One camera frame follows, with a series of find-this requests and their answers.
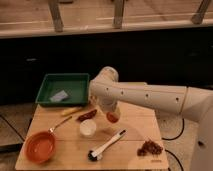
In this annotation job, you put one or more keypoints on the bunch of dark grapes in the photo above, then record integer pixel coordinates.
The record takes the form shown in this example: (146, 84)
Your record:
(149, 147)

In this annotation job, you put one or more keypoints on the green plastic tray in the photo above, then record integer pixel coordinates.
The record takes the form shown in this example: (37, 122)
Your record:
(74, 85)

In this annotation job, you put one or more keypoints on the orange frying pan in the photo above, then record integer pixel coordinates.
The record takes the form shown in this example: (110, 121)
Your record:
(41, 146)

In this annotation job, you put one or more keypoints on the small spice shaker bottle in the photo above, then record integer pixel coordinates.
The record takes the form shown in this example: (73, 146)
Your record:
(93, 99)

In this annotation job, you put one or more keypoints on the white dish brush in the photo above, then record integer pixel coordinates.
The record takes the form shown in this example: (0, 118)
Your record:
(96, 154)

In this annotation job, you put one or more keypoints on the wooden chair leg middle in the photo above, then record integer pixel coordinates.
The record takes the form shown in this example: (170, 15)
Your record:
(118, 13)

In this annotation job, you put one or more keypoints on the wooden chair leg left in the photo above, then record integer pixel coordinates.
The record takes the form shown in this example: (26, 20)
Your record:
(55, 14)

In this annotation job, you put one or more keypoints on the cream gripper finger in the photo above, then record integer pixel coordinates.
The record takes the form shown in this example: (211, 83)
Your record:
(117, 113)

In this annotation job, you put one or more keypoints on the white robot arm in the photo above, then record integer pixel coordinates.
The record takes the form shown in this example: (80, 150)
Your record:
(195, 104)

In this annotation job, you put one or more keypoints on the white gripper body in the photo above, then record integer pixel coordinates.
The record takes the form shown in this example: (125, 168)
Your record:
(107, 105)

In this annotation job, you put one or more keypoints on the wooden chair leg right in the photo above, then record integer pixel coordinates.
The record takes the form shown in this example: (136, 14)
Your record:
(198, 17)

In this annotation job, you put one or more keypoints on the red chili pepper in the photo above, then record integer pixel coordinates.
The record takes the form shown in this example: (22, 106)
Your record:
(86, 116)

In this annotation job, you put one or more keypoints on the wooden chair leg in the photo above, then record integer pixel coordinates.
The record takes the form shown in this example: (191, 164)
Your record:
(118, 13)
(198, 17)
(55, 14)

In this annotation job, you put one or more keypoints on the white paper cup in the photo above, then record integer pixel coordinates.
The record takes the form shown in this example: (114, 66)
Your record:
(87, 128)

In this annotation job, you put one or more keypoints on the grey sponge in tray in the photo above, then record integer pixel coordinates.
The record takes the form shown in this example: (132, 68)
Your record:
(60, 96)

